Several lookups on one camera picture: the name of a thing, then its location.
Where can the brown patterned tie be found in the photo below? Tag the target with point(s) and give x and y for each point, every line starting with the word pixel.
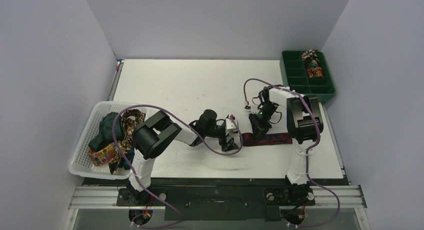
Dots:
pixel 130 119

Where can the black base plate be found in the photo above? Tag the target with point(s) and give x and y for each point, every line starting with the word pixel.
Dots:
pixel 283 201

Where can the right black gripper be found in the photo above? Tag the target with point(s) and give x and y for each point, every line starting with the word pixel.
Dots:
pixel 257 123

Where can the green compartment tray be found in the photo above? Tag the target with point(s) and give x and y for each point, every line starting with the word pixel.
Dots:
pixel 296 76

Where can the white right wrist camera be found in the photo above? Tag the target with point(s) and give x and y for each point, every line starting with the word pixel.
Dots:
pixel 251 108

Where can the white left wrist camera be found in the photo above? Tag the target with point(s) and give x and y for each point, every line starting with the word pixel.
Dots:
pixel 231 125

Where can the colourful dotted tie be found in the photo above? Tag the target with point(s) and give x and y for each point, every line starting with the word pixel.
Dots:
pixel 102 156

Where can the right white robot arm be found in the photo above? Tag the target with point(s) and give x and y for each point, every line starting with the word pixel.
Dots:
pixel 304 126

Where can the red navy striped tie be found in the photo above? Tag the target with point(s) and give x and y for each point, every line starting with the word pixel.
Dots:
pixel 267 140

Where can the dark green tie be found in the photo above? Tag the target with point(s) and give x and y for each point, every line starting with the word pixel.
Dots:
pixel 104 137

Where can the rolled red patterned tie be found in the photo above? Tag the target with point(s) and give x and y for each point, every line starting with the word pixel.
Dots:
pixel 315 72

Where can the aluminium rail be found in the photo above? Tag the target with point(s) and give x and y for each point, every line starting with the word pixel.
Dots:
pixel 102 197

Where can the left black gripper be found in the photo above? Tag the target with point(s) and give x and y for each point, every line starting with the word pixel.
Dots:
pixel 227 145

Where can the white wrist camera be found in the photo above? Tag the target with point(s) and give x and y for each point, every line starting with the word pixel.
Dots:
pixel 231 125
pixel 251 108

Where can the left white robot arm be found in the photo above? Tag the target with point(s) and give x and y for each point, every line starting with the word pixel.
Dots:
pixel 153 136

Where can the white plastic basket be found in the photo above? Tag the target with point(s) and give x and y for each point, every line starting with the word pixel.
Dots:
pixel 80 164

